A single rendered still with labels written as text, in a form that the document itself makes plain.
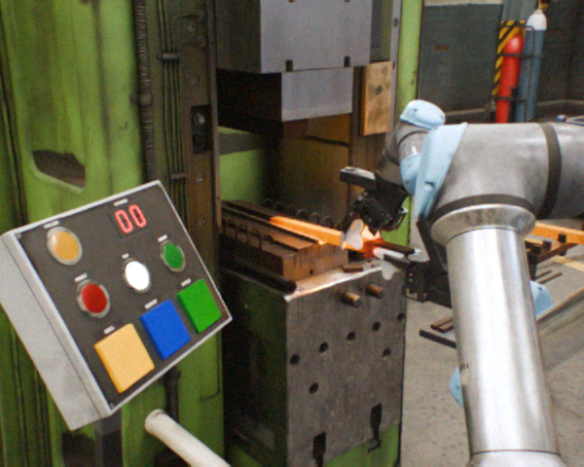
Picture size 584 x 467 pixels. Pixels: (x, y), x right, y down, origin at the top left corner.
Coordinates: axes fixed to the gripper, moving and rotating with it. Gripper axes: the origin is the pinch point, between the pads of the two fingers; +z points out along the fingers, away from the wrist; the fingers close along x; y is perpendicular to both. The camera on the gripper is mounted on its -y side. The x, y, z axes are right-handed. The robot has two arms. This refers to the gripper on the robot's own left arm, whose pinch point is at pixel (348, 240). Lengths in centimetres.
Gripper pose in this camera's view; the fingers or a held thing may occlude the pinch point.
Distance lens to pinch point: 154.3
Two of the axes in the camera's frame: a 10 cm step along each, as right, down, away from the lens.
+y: 5.7, 6.7, -4.8
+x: 7.6, -2.0, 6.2
